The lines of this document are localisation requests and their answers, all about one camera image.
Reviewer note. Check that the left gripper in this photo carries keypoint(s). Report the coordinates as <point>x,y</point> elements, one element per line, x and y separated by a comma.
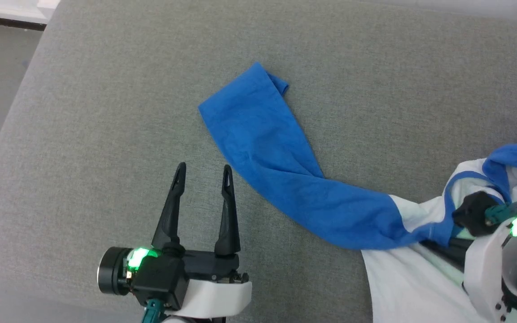
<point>213,296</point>

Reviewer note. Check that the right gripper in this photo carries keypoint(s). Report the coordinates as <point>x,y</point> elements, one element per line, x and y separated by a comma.
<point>483,269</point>

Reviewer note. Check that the blue and white shirt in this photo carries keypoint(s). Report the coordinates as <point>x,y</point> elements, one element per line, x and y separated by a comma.
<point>276,152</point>

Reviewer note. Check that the white skirting ledge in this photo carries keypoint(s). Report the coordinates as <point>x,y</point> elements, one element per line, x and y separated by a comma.
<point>7,9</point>

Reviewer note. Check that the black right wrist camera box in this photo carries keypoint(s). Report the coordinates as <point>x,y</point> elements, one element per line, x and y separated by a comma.
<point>474,211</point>

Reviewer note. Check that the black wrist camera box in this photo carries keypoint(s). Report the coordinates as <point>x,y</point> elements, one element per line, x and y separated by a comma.
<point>159,280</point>
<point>474,211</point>

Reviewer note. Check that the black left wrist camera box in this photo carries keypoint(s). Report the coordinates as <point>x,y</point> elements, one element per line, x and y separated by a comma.
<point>159,280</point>

